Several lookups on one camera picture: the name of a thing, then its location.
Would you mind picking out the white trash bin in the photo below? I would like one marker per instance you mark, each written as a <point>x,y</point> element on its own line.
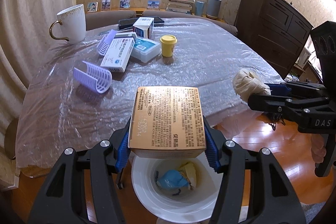
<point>176,190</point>

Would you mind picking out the blue white red medicine box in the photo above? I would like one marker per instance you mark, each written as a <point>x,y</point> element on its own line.
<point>143,27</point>

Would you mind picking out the photo frame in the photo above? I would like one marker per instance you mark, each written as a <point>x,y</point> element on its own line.
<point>124,4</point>
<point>105,5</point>
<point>92,7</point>

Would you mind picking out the white mug gold handle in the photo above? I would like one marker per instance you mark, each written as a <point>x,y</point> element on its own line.
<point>72,24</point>

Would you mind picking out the small blue speaker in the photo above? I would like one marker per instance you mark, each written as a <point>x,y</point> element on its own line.
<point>199,7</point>

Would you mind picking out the beige curtain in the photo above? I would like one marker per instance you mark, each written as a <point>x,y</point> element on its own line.
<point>24,41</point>

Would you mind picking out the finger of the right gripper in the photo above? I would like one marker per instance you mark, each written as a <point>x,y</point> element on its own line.
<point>276,108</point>
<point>298,90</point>

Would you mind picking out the gold cardboard box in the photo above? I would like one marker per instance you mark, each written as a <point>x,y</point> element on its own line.
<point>167,123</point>

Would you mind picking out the paper tissue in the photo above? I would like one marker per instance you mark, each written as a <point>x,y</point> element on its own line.
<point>246,83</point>

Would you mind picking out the dark wooden cabinet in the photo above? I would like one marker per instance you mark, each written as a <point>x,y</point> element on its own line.
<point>275,30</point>

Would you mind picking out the clear plastic table cover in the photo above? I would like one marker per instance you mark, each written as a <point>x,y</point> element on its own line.
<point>58,112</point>

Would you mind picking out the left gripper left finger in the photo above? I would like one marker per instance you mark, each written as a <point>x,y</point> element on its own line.
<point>78,175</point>

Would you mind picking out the yellow lidded cup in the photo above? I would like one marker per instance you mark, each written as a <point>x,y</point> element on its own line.
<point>167,44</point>

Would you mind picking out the large grey speaker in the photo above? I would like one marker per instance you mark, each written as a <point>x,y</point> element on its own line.
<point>213,8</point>

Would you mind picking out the clear dental floss box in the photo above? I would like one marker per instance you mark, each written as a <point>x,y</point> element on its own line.
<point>145,49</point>

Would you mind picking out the stack of books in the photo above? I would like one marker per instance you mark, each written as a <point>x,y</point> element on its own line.
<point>181,6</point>

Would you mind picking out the purple white hair roller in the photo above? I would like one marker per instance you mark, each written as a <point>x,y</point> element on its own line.
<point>105,42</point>

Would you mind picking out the person right hand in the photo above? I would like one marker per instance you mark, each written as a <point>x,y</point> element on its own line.
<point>318,150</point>

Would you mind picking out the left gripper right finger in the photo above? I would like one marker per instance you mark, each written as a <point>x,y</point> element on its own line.
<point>272,198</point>

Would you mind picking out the photo frame landscape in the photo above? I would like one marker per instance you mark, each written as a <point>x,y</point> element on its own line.
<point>153,4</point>

